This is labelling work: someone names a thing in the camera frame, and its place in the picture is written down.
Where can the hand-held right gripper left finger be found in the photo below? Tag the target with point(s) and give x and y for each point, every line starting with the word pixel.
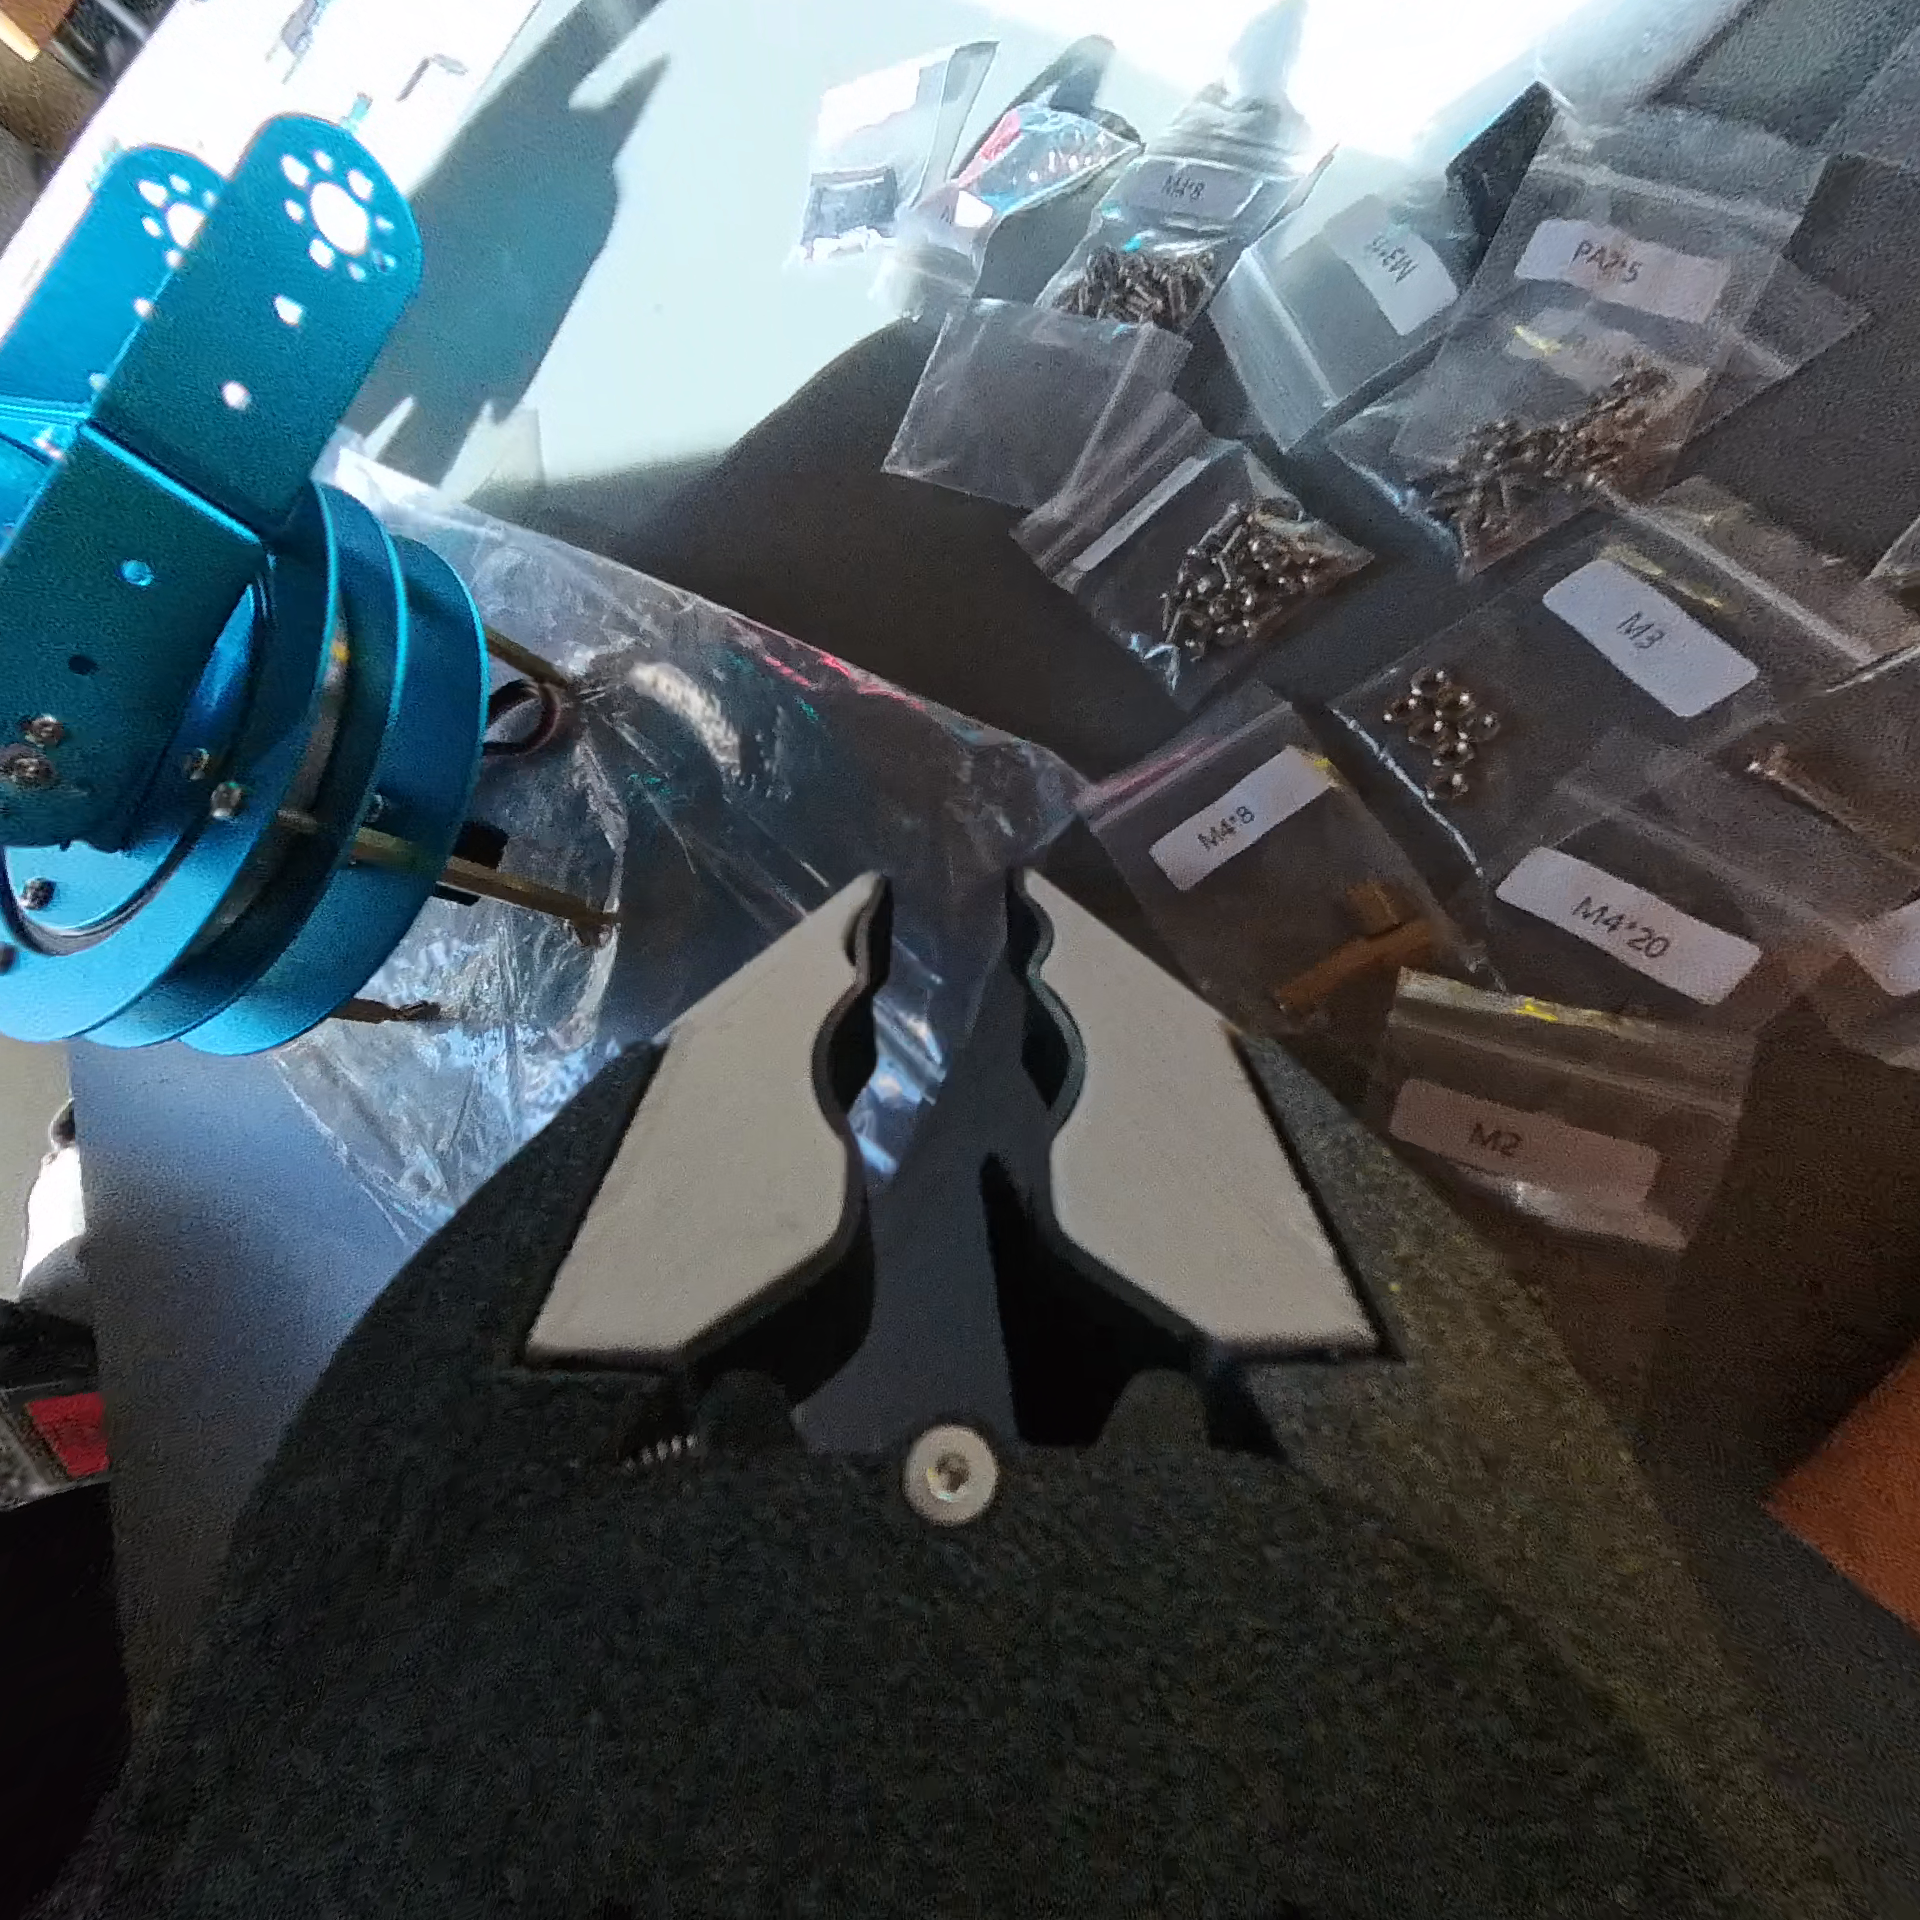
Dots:
pixel 704 1184

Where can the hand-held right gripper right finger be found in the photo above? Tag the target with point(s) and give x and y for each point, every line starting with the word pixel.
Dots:
pixel 1201 1184

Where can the large clear plastic bag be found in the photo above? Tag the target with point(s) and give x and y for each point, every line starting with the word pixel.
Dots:
pixel 720 781

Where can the blue toy robot arm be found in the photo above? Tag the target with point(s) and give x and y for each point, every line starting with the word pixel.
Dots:
pixel 195 600

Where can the white desk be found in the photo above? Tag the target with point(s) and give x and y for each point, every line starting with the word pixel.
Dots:
pixel 675 210

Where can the group of small screw bags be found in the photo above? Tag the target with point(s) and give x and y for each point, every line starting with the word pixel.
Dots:
pixel 1500 630

